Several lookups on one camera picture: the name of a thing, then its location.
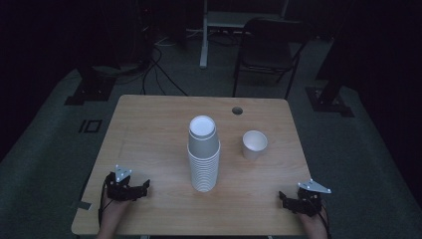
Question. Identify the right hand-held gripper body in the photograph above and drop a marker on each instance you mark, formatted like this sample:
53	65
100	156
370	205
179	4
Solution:
308	202

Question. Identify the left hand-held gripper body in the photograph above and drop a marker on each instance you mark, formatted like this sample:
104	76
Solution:
120	191

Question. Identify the single white paper cup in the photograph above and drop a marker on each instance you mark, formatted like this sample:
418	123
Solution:
253	144

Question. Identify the stack of white paper cups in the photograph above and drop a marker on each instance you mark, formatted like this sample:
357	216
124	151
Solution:
203	159

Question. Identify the person's right hand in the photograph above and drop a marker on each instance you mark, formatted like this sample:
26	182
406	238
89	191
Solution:
312	224

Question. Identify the person's left hand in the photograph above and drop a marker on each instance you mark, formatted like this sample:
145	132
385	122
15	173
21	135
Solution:
114	212

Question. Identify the black stand with flat base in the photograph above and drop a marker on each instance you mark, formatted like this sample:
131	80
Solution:
89	89
328	99

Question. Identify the black folding chair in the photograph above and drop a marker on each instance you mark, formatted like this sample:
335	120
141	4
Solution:
268	49

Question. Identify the white desk frame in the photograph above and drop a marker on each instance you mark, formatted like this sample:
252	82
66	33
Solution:
205	40

